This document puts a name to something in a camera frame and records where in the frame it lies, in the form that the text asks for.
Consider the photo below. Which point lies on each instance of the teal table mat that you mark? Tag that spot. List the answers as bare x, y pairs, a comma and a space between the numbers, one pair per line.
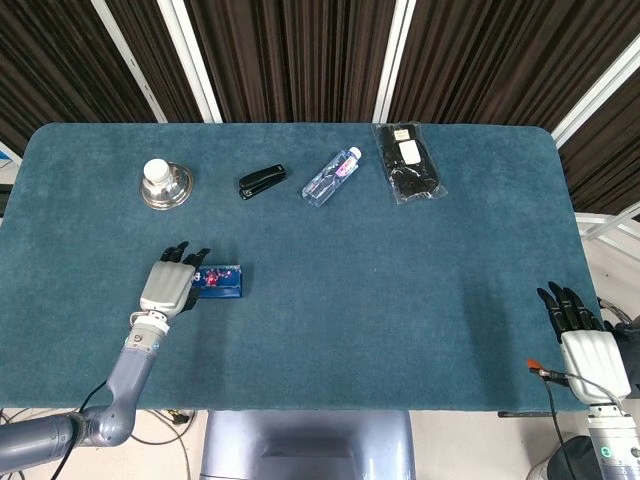
325, 320

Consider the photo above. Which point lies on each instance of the black stapler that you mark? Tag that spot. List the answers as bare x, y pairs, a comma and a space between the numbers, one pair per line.
262, 180

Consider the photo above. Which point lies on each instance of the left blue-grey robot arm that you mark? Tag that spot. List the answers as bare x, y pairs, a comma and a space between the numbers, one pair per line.
125, 390

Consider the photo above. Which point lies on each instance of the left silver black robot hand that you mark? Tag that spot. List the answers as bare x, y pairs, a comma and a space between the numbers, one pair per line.
165, 287

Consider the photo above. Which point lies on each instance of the stainless steel bowl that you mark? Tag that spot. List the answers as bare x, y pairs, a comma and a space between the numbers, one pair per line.
172, 192

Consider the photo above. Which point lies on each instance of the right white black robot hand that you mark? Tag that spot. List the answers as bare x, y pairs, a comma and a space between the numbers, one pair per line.
595, 357

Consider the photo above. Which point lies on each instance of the black socks in plastic bag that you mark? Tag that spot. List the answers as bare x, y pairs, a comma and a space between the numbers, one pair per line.
410, 170

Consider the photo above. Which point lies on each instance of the blue-grey robot torso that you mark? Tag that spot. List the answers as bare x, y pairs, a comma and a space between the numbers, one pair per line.
307, 445

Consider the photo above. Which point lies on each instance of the small white capped bottle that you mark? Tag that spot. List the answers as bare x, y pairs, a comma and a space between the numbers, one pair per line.
156, 171

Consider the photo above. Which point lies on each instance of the blue printed glasses case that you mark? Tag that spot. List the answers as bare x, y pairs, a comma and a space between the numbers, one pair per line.
222, 282

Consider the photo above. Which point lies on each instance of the white frame post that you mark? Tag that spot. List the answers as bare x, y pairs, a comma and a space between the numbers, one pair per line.
192, 60
595, 95
392, 65
130, 60

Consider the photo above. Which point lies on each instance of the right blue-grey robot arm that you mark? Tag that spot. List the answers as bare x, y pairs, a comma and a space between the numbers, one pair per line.
615, 445

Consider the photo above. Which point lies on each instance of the blue white sign board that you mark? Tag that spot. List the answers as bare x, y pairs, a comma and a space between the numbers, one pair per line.
7, 160

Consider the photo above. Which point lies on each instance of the clear plastic water bottle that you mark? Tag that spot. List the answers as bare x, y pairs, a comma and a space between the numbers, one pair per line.
327, 177

